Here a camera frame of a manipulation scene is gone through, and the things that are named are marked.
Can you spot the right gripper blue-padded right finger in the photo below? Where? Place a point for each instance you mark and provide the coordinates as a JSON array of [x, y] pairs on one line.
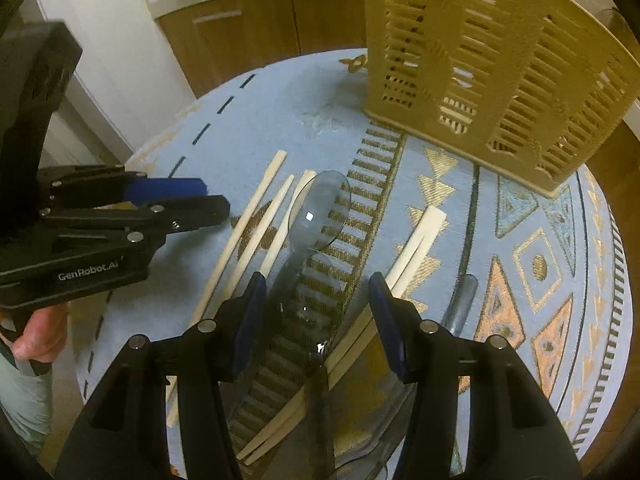
[[514, 431]]

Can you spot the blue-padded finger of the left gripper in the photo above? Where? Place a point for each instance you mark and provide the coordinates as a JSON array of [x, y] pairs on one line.
[[149, 191], [168, 217]]

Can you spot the person's left hand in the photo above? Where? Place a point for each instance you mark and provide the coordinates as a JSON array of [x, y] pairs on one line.
[[44, 336]]

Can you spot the wooden chopstick far left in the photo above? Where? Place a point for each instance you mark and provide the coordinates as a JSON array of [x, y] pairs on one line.
[[235, 236]]

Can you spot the brown wooden base cabinets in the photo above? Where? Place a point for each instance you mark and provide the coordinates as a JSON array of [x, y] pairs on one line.
[[217, 40]]

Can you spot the clear grey plastic spoon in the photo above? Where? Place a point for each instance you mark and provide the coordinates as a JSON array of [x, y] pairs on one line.
[[305, 286]]

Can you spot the light blue patterned tablecloth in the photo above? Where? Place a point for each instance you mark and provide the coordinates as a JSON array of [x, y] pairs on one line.
[[240, 396]]

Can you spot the wooden chopstick pair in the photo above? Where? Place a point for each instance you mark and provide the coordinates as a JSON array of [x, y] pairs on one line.
[[395, 309], [380, 299]]

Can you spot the tan slotted utensil basket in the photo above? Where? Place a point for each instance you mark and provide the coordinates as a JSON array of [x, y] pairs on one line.
[[527, 88]]

